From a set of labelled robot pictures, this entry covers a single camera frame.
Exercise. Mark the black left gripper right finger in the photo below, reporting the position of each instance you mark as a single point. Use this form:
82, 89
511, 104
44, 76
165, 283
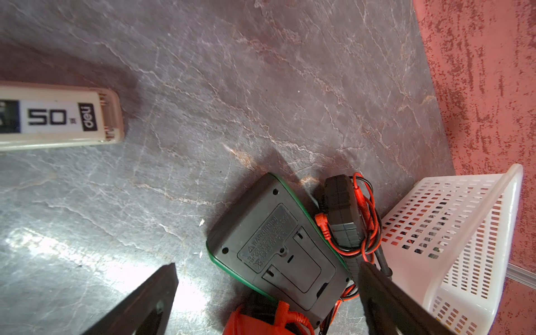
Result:
388, 310

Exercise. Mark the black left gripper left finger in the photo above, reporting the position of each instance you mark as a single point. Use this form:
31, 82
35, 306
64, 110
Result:
146, 310

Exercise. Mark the bright red multimeter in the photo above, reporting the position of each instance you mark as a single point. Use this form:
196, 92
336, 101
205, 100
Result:
258, 315

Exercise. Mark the green black multimeter face down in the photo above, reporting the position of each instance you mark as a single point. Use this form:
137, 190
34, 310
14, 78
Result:
268, 241

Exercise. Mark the white plastic basket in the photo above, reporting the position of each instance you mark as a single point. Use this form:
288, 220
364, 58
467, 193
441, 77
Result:
448, 243

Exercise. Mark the white black stapler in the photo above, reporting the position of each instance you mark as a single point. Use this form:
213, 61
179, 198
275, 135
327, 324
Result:
40, 116

